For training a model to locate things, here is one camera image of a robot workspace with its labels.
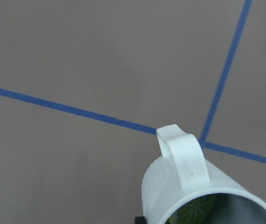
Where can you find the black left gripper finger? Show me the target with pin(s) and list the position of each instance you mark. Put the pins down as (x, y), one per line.
(140, 220)

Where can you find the yellow green lemon slice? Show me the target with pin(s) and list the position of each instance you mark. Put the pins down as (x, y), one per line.
(195, 211)

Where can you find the white mug with handle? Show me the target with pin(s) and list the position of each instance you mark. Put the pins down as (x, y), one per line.
(182, 174)

